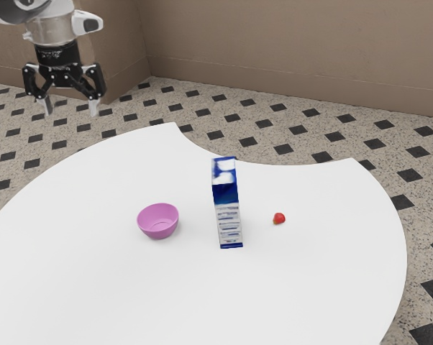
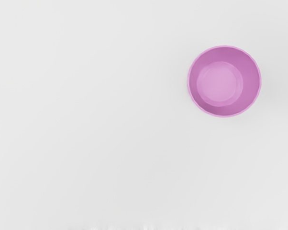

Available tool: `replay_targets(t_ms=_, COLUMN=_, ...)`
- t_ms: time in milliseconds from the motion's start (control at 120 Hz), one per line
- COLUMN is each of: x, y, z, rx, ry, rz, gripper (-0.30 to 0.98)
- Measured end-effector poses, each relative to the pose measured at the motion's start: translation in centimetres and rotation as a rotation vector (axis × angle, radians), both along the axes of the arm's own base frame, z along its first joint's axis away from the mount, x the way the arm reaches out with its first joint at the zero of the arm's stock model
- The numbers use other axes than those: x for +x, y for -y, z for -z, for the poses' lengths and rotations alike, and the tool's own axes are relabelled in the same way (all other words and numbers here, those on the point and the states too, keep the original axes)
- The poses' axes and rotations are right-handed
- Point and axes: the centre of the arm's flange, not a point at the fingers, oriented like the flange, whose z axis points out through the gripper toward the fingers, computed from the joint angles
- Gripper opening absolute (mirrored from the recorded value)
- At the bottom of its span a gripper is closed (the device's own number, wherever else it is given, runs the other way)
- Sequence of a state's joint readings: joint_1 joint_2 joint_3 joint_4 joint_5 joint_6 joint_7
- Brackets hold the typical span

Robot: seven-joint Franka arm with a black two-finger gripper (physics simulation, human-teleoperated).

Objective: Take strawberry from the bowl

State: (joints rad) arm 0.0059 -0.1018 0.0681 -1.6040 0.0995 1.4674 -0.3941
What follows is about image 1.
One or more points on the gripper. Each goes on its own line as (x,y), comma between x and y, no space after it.
(58,59)

